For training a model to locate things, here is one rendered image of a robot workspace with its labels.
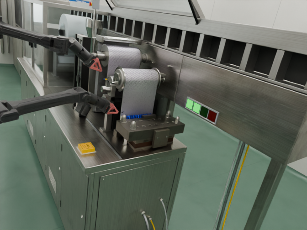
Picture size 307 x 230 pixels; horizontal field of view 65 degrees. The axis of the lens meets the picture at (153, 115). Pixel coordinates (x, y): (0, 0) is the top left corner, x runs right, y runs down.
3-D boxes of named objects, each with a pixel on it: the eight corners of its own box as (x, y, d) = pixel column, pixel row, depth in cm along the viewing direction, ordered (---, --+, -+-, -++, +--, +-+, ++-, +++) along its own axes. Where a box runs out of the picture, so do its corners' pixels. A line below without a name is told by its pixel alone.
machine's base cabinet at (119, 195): (22, 122, 338) (19, 60, 306) (69, 118, 374) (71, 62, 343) (81, 289, 151) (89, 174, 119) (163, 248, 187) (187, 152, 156)
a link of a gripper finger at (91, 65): (98, 76, 131) (86, 65, 125) (94, 73, 136) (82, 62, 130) (107, 67, 131) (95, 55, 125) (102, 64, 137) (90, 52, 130)
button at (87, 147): (77, 147, 133) (77, 143, 132) (90, 145, 136) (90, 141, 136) (82, 154, 127) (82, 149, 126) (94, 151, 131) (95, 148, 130)
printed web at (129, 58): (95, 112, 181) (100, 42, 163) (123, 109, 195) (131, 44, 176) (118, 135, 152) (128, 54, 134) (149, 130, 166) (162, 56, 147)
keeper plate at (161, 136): (151, 146, 144) (154, 130, 140) (164, 144, 150) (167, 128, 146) (153, 148, 143) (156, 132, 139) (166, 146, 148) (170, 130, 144)
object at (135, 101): (119, 117, 148) (123, 88, 142) (151, 114, 162) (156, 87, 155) (120, 117, 148) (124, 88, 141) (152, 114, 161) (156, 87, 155)
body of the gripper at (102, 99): (105, 113, 135) (94, 108, 130) (98, 106, 143) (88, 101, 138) (111, 103, 135) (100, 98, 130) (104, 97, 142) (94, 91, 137)
